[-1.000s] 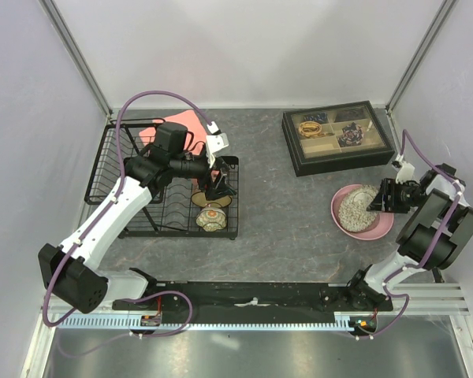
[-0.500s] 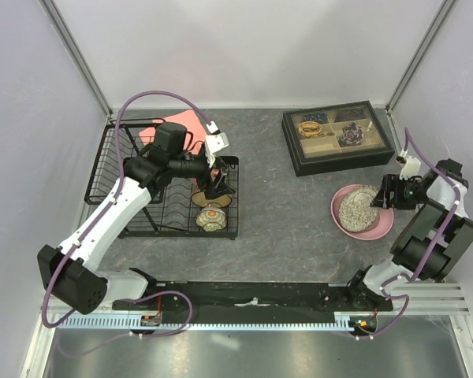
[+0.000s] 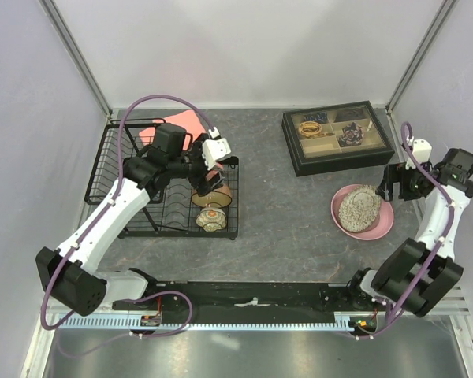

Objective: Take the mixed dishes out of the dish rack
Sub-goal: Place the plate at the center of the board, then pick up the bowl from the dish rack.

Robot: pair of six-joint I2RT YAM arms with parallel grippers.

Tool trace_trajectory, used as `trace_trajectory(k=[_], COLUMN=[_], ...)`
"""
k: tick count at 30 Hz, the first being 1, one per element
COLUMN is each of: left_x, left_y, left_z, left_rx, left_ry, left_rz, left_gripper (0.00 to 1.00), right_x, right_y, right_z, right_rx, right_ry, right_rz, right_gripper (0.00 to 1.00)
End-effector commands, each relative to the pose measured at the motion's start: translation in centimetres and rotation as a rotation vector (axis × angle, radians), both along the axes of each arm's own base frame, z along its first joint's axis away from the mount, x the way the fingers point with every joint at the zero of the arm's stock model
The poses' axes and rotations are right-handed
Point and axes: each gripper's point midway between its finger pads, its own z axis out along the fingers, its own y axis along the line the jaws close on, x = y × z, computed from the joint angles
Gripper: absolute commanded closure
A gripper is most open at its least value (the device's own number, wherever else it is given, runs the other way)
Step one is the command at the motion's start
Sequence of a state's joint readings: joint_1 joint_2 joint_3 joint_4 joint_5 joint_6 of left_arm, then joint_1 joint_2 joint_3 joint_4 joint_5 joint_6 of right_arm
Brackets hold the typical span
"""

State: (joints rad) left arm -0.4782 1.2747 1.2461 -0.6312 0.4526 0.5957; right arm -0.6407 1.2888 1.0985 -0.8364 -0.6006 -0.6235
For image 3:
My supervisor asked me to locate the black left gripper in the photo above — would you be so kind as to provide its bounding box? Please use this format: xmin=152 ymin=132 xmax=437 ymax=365
xmin=169 ymin=134 xmax=225 ymax=197

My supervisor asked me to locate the brown floral bowl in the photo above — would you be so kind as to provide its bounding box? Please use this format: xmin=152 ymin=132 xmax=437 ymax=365
xmin=191 ymin=184 xmax=233 ymax=208

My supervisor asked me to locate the pink plate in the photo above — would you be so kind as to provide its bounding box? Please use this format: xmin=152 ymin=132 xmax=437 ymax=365
xmin=330 ymin=184 xmax=394 ymax=241

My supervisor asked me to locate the speckled ceramic plate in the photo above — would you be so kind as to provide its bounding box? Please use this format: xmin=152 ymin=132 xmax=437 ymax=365
xmin=338 ymin=185 xmax=382 ymax=233

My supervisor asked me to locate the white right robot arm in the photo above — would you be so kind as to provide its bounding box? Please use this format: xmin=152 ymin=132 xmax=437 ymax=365
xmin=345 ymin=148 xmax=473 ymax=317

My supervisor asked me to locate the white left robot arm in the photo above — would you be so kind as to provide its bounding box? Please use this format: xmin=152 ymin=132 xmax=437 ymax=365
xmin=35 ymin=123 xmax=231 ymax=317

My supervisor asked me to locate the pink ceramic mug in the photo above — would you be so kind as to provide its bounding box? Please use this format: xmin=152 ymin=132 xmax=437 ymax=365
xmin=206 ymin=162 xmax=223 ymax=181

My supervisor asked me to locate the small white patterned bowl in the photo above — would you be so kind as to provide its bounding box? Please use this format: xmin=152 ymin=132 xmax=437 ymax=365
xmin=196 ymin=207 xmax=226 ymax=232

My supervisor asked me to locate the pink folded cloth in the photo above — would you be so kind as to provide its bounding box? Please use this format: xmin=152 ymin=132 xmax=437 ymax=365
xmin=139 ymin=110 xmax=206 ymax=151

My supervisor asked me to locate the dark floral fabric rosette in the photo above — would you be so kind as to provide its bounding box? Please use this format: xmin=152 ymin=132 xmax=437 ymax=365
xmin=338 ymin=122 xmax=364 ymax=147

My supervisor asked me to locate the black compartment display box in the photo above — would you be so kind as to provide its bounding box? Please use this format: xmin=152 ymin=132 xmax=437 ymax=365
xmin=281 ymin=101 xmax=394 ymax=177

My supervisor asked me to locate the blue patterned fabric roll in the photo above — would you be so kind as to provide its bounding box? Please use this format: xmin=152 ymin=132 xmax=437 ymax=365
xmin=304 ymin=112 xmax=329 ymax=124

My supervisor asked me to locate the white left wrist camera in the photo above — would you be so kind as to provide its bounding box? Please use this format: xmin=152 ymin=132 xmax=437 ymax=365
xmin=202 ymin=127 xmax=231 ymax=170

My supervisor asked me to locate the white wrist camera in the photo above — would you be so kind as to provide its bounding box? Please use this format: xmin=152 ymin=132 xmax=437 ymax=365
xmin=404 ymin=137 xmax=432 ymax=170
xmin=202 ymin=127 xmax=231 ymax=170

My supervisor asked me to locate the black wire dish rack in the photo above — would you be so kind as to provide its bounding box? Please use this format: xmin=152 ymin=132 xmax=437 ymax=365
xmin=84 ymin=119 xmax=239 ymax=240

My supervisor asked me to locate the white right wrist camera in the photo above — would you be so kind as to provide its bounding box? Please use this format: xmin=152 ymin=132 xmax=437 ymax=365
xmin=404 ymin=137 xmax=432 ymax=170

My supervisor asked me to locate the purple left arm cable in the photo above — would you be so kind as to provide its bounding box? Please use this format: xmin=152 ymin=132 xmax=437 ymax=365
xmin=39 ymin=94 xmax=218 ymax=358

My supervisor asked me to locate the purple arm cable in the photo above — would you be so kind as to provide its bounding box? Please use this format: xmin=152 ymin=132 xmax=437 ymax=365
xmin=39 ymin=94 xmax=218 ymax=358
xmin=338 ymin=121 xmax=456 ymax=341

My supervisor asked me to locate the gold bracelet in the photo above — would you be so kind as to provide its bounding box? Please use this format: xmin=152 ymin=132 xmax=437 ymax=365
xmin=298 ymin=120 xmax=325 ymax=139

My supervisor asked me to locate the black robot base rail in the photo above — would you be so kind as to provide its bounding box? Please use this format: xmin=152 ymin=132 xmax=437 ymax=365
xmin=114 ymin=280 xmax=379 ymax=326

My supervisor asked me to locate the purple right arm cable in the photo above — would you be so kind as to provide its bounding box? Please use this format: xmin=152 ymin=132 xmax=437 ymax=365
xmin=338 ymin=121 xmax=456 ymax=341

